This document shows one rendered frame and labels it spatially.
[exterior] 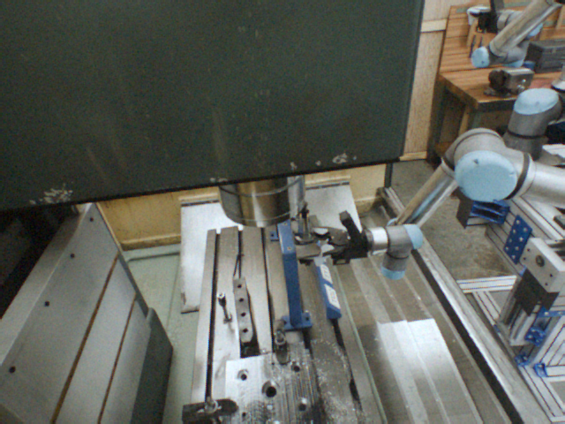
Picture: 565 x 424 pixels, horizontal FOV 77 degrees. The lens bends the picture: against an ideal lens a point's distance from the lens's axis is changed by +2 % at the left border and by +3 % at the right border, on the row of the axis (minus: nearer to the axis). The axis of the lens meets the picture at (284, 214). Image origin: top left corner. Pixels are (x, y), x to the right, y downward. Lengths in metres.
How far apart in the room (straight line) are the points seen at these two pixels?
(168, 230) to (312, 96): 1.65
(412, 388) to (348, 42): 1.09
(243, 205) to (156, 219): 1.44
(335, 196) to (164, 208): 0.89
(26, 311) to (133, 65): 0.49
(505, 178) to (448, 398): 0.73
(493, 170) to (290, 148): 0.56
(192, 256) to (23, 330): 1.11
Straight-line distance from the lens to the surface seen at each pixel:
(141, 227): 2.04
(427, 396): 1.32
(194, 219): 1.85
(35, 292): 0.80
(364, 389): 1.10
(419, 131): 3.82
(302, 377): 1.01
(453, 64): 3.61
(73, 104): 0.48
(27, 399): 0.78
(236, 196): 0.57
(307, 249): 0.97
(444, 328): 1.55
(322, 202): 1.83
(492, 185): 0.93
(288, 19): 0.42
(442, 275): 1.55
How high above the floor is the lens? 1.88
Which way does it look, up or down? 37 degrees down
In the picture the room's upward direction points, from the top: 6 degrees counter-clockwise
